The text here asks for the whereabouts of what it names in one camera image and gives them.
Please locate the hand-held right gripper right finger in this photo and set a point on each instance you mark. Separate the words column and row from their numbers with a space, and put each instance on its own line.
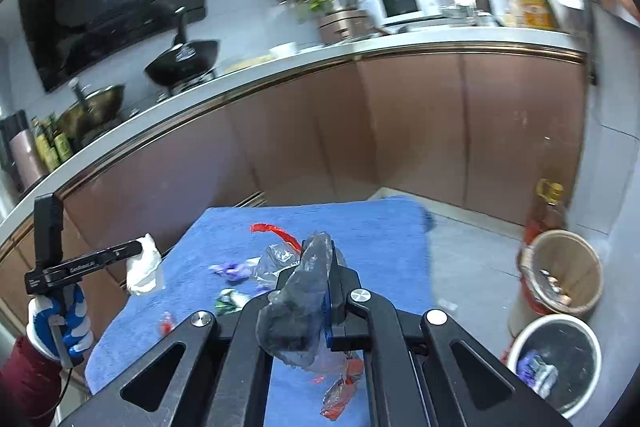
column 345, row 307

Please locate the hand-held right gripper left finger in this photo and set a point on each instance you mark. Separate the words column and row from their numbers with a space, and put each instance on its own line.
column 250, row 322

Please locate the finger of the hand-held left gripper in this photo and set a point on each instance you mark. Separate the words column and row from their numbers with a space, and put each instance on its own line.
column 115, row 254

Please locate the white tissue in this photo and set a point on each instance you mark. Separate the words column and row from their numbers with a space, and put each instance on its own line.
column 145, row 267

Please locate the clear plastic bag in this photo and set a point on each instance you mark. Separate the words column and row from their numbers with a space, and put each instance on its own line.
column 272, row 264
column 305, row 287

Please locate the purple candy wrapper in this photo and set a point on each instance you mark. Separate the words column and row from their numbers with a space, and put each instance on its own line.
column 232, row 271
column 529, row 366

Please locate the white rimmed trash bin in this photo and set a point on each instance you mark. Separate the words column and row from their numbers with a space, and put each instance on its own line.
column 550, row 319

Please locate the beige trash bin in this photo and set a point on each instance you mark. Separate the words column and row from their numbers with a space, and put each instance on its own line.
column 575, row 257

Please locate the person's left forearm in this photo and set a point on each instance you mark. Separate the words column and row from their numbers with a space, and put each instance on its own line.
column 27, row 382

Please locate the person's left hand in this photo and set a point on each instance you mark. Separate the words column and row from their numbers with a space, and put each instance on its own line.
column 75, row 322

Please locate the green snack wrapper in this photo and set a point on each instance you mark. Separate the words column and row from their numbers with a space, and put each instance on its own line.
column 230, row 302

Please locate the brown cylindrical container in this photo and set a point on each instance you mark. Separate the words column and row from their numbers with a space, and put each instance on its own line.
column 27, row 162

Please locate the blue towel covered table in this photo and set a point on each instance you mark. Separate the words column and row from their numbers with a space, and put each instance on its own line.
column 350, row 227

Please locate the small red wrapper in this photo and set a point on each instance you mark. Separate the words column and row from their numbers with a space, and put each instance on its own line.
column 166, row 323

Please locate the red clear candy wrapper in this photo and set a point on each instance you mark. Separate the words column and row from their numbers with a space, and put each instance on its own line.
column 340, row 394

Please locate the dark green glass bottle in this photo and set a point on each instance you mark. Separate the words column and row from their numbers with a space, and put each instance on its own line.
column 64, row 144
column 51, row 139
column 39, row 144

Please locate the red plastic strip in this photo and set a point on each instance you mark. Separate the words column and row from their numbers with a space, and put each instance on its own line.
column 275, row 232

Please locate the steel wok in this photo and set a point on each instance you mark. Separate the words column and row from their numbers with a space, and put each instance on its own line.
column 95, row 107

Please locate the brown kitchen cabinet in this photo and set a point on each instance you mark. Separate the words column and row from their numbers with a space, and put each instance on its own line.
column 400, row 127

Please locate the black wok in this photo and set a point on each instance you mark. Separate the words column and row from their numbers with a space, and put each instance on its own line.
column 182, row 62

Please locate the cooking oil bottle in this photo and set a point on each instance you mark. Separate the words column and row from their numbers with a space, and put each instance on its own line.
column 547, row 217

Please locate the white bowl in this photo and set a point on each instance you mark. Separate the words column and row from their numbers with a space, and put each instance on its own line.
column 282, row 49

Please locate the brown rice cooker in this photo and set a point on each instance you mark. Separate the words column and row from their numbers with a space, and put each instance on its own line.
column 345, row 27

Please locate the steel saucepan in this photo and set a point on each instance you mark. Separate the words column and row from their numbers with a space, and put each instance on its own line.
column 352, row 2

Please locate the green leafy plant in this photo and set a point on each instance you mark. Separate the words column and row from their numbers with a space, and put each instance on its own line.
column 320, row 2

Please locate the white microwave oven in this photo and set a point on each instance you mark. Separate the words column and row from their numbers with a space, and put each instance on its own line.
column 400, row 2

